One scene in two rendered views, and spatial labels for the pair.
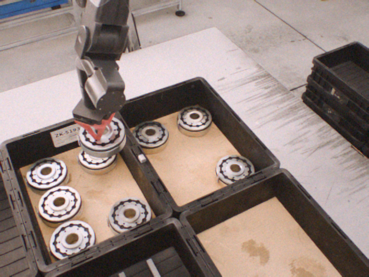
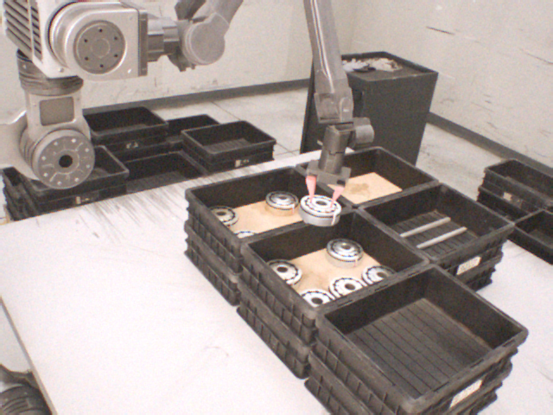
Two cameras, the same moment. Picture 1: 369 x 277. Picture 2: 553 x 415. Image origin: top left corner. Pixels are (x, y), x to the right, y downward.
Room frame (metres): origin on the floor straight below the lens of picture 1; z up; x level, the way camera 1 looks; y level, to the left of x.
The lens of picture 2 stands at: (0.95, 1.35, 1.71)
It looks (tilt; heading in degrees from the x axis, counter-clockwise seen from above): 30 degrees down; 260
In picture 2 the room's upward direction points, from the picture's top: 8 degrees clockwise
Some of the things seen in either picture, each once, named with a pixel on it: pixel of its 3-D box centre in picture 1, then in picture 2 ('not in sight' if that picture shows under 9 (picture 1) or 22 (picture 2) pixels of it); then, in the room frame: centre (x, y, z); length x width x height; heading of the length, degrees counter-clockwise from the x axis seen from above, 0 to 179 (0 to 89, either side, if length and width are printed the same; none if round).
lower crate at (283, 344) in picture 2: not in sight; (327, 304); (0.59, 0.24, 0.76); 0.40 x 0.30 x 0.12; 30
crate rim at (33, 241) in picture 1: (81, 178); (336, 256); (0.59, 0.24, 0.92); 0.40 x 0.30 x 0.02; 30
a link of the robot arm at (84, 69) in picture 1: (93, 72); (338, 137); (0.62, 0.17, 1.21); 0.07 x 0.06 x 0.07; 30
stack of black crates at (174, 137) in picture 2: not in sight; (188, 154); (0.99, -1.58, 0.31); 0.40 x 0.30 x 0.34; 31
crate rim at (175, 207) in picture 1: (190, 136); (268, 201); (0.74, -0.02, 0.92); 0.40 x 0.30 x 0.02; 30
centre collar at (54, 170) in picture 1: (46, 171); (316, 301); (0.65, 0.35, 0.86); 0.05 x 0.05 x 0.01
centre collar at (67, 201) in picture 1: (59, 202); (349, 287); (0.56, 0.30, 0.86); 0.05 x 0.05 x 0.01
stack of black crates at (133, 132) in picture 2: not in sight; (123, 158); (1.34, -1.37, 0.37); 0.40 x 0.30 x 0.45; 31
